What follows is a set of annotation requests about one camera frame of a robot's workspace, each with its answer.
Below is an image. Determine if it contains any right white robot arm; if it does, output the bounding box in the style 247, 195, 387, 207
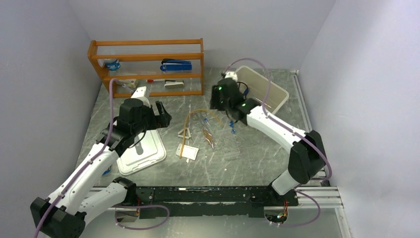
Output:
210, 78, 327, 205

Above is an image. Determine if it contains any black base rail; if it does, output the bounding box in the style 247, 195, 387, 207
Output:
136, 186, 299, 219

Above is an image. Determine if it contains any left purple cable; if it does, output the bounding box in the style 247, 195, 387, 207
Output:
33, 78, 135, 238

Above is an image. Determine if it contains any small white green box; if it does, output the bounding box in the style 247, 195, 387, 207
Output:
116, 79, 138, 88

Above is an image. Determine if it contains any beige plastic bin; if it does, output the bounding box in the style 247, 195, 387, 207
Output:
235, 65, 289, 114

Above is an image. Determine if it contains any purple cable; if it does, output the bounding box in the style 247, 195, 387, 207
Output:
33, 78, 135, 238
223, 58, 333, 227

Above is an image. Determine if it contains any orange wooden shelf rack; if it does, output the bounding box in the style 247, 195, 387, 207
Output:
87, 38, 204, 98

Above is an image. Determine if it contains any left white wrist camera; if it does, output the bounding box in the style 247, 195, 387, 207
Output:
131, 86, 151, 108

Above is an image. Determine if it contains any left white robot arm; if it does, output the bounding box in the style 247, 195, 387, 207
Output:
30, 98, 172, 238

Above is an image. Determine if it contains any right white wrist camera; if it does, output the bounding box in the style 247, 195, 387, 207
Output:
221, 71, 238, 82

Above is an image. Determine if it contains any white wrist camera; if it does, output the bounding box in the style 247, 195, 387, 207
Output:
131, 86, 151, 108
221, 71, 238, 82

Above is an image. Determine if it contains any red white marker pen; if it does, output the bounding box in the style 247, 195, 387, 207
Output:
147, 79, 166, 83

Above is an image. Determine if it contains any blue yellow small object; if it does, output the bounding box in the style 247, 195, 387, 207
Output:
102, 167, 111, 176

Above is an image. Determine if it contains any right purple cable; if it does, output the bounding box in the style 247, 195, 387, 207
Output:
223, 58, 333, 227

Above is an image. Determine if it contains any black metal ring stand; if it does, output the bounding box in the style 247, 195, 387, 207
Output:
237, 81, 249, 98

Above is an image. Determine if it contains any small blue clip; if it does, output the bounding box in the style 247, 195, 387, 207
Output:
229, 120, 236, 134

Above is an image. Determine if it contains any white plastic container lid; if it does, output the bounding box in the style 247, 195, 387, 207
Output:
117, 130, 166, 176

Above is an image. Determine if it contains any clear cylinder blue base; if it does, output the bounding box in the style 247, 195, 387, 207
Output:
243, 89, 272, 109

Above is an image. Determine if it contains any blue stapler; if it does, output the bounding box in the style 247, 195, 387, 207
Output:
160, 59, 192, 72

